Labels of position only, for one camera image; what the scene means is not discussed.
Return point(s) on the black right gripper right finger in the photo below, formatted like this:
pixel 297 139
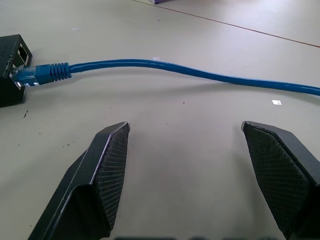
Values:
pixel 287 175

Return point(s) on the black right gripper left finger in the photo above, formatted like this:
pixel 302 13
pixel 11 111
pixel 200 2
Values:
pixel 82 197

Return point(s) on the black network port box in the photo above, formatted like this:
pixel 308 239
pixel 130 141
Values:
pixel 10 75

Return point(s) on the white paper scrap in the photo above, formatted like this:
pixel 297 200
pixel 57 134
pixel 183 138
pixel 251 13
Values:
pixel 276 102

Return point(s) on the purple box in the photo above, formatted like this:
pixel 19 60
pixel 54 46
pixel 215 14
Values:
pixel 162 1

